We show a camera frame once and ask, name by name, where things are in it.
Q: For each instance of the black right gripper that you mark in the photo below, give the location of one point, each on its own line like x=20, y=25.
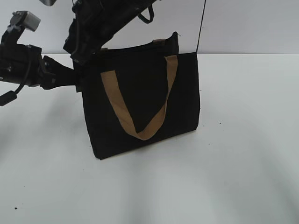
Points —
x=82, y=42

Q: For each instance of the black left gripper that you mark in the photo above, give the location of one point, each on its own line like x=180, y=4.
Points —
x=52, y=74

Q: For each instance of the black tote bag tan handles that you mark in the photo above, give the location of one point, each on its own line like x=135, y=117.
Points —
x=137, y=96

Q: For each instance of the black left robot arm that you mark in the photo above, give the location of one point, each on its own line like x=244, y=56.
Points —
x=25, y=64

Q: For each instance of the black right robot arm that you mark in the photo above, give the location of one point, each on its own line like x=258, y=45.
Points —
x=117, y=14

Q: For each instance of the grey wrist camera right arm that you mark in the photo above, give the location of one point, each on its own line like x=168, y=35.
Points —
x=48, y=3

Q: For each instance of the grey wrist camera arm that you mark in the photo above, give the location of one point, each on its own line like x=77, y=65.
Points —
x=48, y=3
x=20, y=21

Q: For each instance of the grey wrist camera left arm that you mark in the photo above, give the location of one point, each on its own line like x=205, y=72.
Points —
x=20, y=21

